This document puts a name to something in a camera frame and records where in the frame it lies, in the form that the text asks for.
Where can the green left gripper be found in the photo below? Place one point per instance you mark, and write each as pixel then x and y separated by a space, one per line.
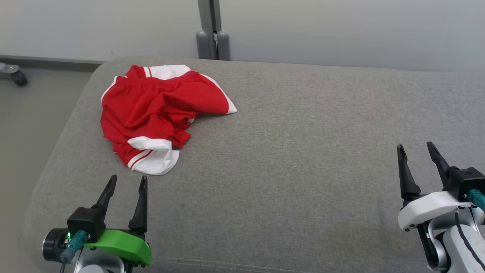
pixel 121 244

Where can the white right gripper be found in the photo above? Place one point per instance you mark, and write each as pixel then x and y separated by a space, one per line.
pixel 424 208

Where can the red shorts white side stripe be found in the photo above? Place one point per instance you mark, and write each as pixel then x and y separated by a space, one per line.
pixel 151 102

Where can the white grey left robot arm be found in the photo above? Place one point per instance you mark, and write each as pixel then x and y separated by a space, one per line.
pixel 94 263

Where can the grey fabric sofa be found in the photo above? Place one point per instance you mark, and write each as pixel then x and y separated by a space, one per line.
pixel 303 170

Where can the dark grey baseboard strip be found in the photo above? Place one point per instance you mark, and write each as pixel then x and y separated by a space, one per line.
pixel 45 63

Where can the black caster wheel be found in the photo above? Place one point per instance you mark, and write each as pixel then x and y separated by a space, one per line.
pixel 18 77

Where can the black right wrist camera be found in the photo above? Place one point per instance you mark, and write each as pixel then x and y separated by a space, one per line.
pixel 464 180

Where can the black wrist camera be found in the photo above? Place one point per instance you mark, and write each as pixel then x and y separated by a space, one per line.
pixel 464 180
pixel 85 223

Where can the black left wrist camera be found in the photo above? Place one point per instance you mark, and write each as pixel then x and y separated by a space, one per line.
pixel 85 223

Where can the grey partition post with feet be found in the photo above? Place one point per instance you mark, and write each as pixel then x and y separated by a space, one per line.
pixel 207 41

